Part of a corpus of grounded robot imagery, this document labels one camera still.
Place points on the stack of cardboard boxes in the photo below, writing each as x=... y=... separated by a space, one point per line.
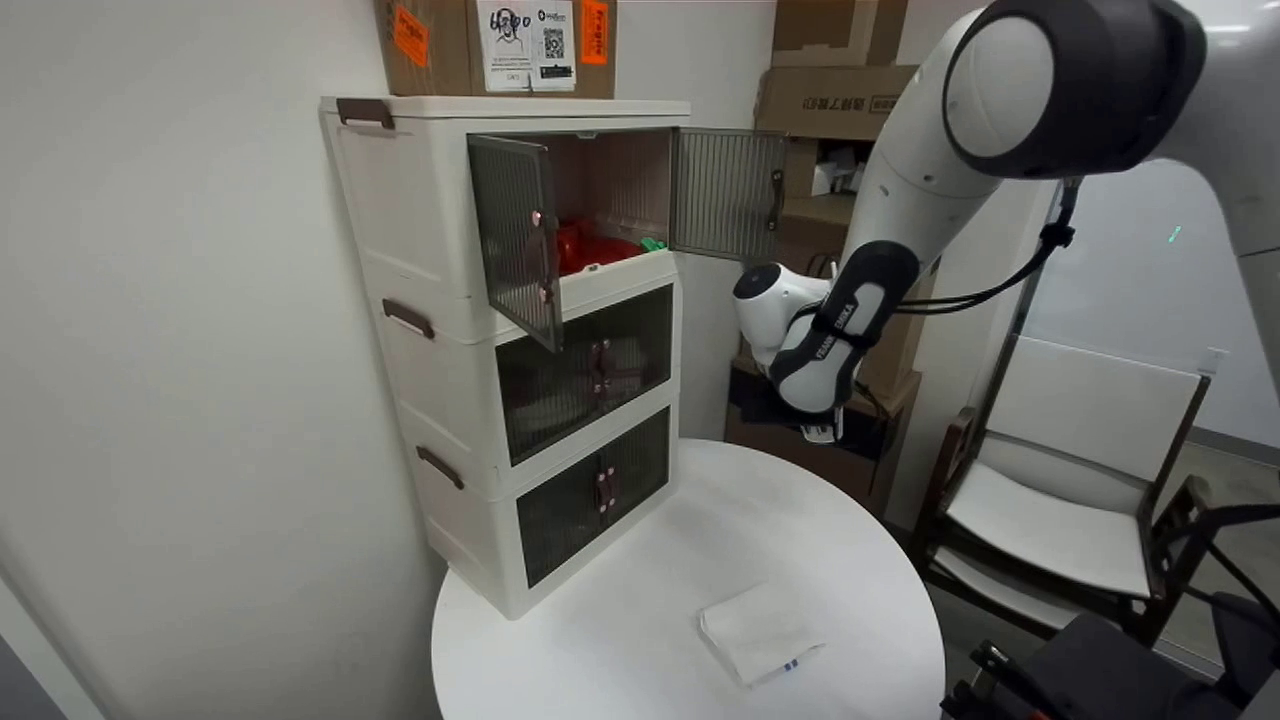
x=830 y=100

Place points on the white folded cloth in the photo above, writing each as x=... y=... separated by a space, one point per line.
x=755 y=630

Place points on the stand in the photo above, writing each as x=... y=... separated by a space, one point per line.
x=1240 y=515

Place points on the smoked translucent cabinet door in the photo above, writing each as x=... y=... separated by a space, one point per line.
x=545 y=400
x=512 y=240
x=640 y=340
x=555 y=525
x=640 y=460
x=725 y=190

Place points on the red jar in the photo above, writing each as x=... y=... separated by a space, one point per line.
x=590 y=250

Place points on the white storage cabinet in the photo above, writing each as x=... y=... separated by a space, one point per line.
x=420 y=230

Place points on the wall socket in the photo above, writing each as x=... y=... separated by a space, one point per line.
x=1214 y=360

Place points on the cardboard box with labels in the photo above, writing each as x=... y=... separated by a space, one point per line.
x=440 y=45

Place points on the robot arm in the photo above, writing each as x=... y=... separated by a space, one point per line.
x=920 y=150

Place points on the white cushioned wooden chair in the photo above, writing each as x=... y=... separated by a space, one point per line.
x=1060 y=520

